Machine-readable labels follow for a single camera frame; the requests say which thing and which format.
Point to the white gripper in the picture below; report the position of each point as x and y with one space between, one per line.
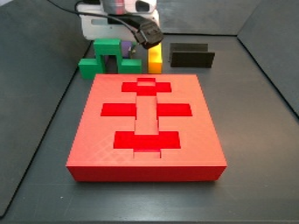
103 28

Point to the purple U-shaped block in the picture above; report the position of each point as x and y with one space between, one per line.
127 46

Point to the black fixture stand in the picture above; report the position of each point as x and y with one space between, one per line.
190 55

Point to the red board with cutouts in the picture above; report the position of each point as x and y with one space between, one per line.
146 131

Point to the green stepped arch block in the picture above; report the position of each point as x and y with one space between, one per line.
109 47

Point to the yellow long bar block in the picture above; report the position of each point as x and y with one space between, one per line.
156 60

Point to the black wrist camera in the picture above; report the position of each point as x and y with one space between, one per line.
149 34

